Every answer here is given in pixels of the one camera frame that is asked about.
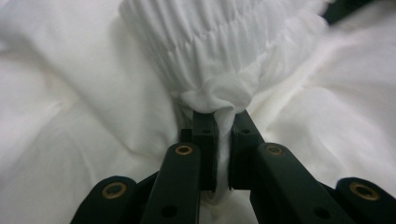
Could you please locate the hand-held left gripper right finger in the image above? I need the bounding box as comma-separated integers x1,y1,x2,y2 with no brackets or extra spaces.
228,109,266,191

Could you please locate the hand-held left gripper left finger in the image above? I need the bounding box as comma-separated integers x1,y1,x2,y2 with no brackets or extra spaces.
180,110,219,192

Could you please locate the white skirt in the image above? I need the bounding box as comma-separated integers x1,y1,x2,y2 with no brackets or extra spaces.
0,0,396,224

